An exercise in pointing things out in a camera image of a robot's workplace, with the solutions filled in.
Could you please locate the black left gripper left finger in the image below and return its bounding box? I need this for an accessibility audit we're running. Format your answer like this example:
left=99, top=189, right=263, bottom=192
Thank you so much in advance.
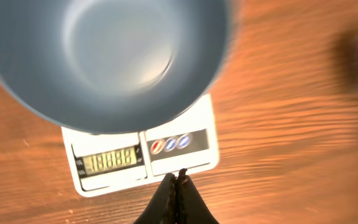
left=134, top=174, right=176, bottom=224

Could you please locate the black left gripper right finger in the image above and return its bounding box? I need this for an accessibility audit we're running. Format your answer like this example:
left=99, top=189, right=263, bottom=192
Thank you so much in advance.
left=176, top=169, right=219, bottom=224

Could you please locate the white digital kitchen scale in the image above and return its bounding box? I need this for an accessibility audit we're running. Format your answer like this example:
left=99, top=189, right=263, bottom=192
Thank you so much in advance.
left=62, top=94, right=219, bottom=197

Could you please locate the blue metal bowl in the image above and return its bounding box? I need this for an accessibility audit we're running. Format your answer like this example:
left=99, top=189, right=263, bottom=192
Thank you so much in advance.
left=0, top=0, right=233, bottom=134

